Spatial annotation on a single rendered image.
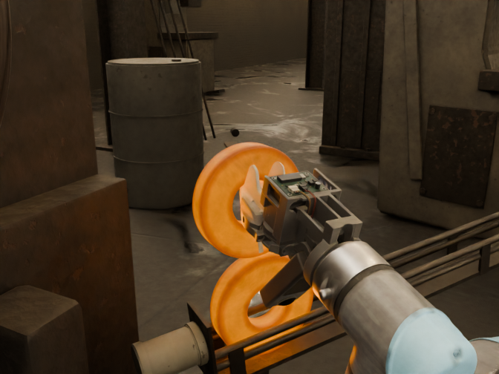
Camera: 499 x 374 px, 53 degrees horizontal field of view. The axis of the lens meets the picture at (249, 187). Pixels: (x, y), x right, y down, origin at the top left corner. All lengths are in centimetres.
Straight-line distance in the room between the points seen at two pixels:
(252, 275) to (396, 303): 29
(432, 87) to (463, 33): 30
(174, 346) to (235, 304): 10
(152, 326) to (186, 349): 133
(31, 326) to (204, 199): 24
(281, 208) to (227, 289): 19
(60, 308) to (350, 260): 32
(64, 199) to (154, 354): 23
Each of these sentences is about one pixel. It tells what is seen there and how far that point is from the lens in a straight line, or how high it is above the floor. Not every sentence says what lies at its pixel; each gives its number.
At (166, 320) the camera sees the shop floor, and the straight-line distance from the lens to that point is 205.
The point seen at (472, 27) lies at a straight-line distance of 277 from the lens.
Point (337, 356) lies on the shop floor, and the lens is 187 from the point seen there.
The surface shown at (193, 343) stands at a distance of 71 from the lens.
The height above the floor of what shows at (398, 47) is 98.
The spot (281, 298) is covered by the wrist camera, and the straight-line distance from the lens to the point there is 62.
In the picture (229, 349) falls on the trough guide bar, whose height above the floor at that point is 67.
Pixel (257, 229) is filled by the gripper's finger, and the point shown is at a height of 86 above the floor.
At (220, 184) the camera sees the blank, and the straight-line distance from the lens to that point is 64.
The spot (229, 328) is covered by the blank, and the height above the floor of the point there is 69.
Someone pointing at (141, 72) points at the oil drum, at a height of 83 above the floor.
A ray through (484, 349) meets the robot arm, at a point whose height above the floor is 77.
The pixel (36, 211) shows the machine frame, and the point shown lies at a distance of 68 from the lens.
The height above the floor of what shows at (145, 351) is 69.
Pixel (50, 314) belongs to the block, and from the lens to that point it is 59.
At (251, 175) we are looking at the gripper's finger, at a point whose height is 91.
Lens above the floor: 109
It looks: 18 degrees down
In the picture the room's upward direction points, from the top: straight up
